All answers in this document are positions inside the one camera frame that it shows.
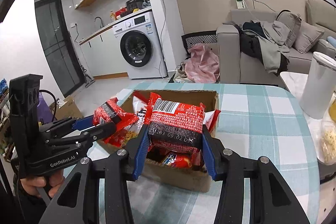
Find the large red noodle packet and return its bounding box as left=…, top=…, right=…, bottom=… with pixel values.
left=144, top=93, right=205, bottom=155

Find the red triangular crisp bag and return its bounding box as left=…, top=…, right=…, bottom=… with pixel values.
left=161, top=151, right=204, bottom=170

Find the small red snack packet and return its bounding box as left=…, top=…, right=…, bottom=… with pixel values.
left=93, top=97, right=139, bottom=147

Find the white red noodle snack bag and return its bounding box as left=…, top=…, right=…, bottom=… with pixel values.
left=110, top=91, right=148, bottom=147

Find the small noodle snack bag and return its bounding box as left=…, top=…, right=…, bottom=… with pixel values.
left=203, top=110, right=221, bottom=136

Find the person's left hand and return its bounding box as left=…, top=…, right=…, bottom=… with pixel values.
left=20, top=169, right=65, bottom=198

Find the small cardboard box on floor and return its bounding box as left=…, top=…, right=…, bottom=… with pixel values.
left=50, top=96, right=84, bottom=120

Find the shoe rack with shoes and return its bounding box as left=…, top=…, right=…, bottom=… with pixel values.
left=1, top=79, right=14, bottom=161

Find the purple bag on floor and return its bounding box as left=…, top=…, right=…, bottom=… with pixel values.
left=37, top=93, right=53, bottom=124

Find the clear bag of food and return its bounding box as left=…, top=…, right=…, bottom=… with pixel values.
left=316, top=119, right=336, bottom=165

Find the black glass door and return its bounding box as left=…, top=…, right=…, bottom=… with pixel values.
left=35, top=0, right=84, bottom=97

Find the teal checked tablecloth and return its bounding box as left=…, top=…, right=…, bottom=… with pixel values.
left=63, top=81, right=321, bottom=224

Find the SF Express cardboard box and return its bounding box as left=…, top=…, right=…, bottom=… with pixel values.
left=94, top=90, right=221, bottom=192

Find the kitchen faucet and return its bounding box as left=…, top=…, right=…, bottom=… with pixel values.
left=94, top=16, right=105, bottom=29

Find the white front-load washing machine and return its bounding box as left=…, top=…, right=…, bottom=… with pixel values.
left=112, top=10, right=168, bottom=80

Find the yellow plastic bag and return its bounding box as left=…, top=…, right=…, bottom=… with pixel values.
left=329, top=99, right=336, bottom=122

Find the white cylindrical kettle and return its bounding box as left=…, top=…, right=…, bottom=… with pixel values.
left=299, top=52, right=335, bottom=119

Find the pink cloth on chair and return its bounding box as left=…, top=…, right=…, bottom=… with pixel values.
left=185, top=43, right=220, bottom=84

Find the black patterned chair back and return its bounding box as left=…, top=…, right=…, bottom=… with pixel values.
left=181, top=31, right=218, bottom=53

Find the grey sofa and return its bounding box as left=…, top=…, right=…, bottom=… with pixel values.
left=217, top=0, right=335, bottom=86

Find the pile of grey clothes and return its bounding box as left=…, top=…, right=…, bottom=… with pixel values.
left=234, top=20, right=289, bottom=76

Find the grey sofa cushion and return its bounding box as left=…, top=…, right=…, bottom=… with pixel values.
left=276, top=10, right=302, bottom=48

